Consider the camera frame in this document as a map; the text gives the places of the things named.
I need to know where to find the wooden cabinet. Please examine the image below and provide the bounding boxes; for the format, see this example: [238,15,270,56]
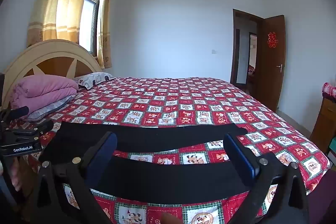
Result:
[310,97,336,156]

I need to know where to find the red paper door decoration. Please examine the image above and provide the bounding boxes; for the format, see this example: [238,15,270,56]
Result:
[267,31,279,49]

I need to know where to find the patterned white pillow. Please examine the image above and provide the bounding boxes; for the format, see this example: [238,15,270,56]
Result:
[72,72,115,90]

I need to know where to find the grey folded pillow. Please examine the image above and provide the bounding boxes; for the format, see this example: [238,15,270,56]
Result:
[25,94,77,122]

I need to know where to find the folded pink quilt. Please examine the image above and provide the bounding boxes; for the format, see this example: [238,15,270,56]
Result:
[10,75,79,112]

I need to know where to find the red plaid cloth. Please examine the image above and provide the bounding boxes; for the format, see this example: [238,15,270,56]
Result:
[322,82,336,102]

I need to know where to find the black pants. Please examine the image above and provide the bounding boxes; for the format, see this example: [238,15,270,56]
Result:
[39,121,265,205]

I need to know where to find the brown door frame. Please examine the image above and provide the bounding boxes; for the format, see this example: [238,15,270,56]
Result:
[230,9,264,94]

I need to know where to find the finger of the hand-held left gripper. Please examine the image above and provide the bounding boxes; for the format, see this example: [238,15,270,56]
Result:
[10,106,30,120]
[33,120,54,135]

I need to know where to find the red printed checkered blanket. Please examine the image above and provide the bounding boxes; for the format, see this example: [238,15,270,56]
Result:
[16,76,331,224]

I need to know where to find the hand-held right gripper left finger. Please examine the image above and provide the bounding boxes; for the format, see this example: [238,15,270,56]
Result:
[35,132,118,224]

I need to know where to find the brown wooden door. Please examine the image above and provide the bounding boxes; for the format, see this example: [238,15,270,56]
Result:
[256,15,286,113]

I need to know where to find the cream wooden headboard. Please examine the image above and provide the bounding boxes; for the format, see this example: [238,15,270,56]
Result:
[1,39,103,109]

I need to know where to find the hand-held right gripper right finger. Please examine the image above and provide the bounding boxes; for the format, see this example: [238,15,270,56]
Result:
[223,133,310,224]

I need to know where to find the window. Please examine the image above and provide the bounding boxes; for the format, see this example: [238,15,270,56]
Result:
[78,0,105,58]

